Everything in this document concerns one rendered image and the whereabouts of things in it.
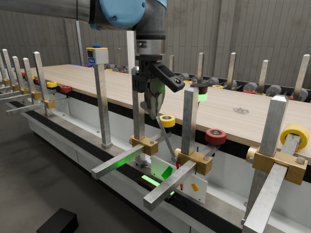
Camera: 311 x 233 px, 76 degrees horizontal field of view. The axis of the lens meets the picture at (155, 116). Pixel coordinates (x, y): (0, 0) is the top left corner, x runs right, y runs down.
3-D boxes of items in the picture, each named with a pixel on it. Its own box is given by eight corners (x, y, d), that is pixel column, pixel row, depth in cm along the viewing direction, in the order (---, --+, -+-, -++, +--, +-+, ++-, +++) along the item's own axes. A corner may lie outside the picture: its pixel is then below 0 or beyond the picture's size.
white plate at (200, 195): (204, 205, 72) (207, 182, 68) (150, 174, 87) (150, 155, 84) (204, 204, 72) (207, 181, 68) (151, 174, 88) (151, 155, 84)
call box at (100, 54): (96, 66, 89) (94, 48, 87) (88, 64, 94) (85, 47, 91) (109, 64, 94) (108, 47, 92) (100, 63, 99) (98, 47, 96)
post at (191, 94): (185, 205, 80) (193, 89, 62) (177, 201, 82) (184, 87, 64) (189, 200, 82) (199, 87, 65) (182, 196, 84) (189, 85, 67)
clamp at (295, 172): (300, 187, 49) (305, 170, 47) (243, 166, 57) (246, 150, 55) (303, 174, 53) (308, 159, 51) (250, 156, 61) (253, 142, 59)
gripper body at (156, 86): (147, 88, 72) (147, 53, 67) (166, 92, 67) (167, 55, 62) (132, 92, 66) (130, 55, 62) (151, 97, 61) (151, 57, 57)
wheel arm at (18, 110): (8, 117, 130) (7, 111, 128) (7, 115, 132) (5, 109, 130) (71, 101, 161) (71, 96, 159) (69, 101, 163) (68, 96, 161)
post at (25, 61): (36, 116, 170) (22, 58, 153) (35, 115, 172) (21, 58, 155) (40, 114, 173) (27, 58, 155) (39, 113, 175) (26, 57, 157)
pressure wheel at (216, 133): (218, 163, 79) (221, 137, 75) (200, 156, 84) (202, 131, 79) (226, 155, 85) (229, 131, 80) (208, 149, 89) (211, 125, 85)
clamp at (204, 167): (205, 176, 68) (206, 164, 66) (172, 161, 76) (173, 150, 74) (212, 168, 72) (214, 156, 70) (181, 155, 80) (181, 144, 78)
